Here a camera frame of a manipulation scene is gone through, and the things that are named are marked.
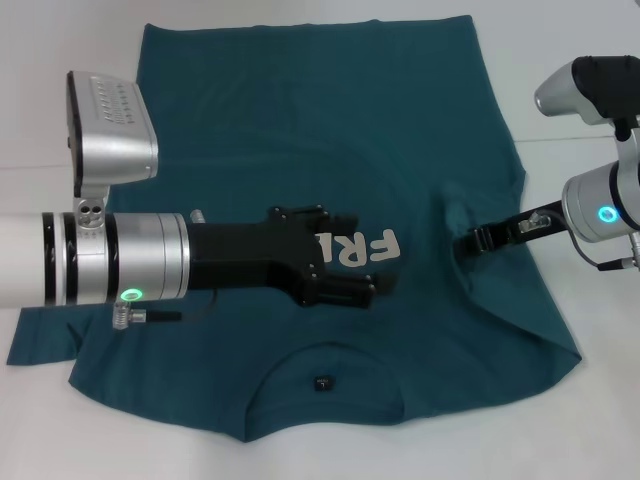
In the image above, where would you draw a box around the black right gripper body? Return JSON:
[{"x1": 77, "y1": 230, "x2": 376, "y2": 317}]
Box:
[{"x1": 503, "y1": 198, "x2": 569, "y2": 246}]

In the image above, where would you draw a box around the left wrist cable with connector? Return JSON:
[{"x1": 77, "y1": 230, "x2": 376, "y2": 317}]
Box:
[{"x1": 112, "y1": 292, "x2": 219, "y2": 331}]

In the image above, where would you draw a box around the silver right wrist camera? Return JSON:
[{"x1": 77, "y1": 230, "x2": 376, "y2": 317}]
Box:
[{"x1": 533, "y1": 53, "x2": 640, "y2": 142}]

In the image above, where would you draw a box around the teal blue FREE t-shirt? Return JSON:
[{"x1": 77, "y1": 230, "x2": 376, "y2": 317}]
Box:
[{"x1": 5, "y1": 14, "x2": 585, "y2": 444}]

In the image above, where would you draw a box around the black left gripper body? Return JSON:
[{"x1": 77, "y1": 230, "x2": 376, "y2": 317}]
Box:
[{"x1": 187, "y1": 204, "x2": 327, "y2": 307}]

